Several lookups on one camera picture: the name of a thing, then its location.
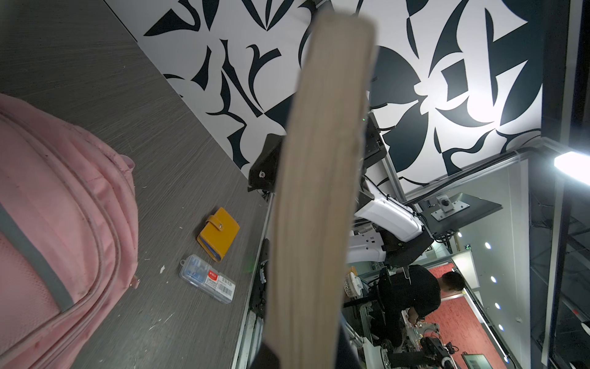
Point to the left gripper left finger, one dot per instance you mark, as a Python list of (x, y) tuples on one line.
[(265, 359)]

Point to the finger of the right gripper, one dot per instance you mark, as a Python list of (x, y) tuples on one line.
[(263, 173)]

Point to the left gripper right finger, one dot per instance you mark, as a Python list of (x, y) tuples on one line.
[(345, 358)]

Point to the dark blue notebook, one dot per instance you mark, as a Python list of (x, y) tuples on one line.
[(317, 185)]

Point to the pink student backpack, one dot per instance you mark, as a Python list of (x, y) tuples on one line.
[(69, 236)]

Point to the person in black shirt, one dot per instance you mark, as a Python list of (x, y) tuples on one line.
[(419, 295)]

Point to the clear pen refill box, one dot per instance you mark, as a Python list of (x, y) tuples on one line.
[(198, 273)]

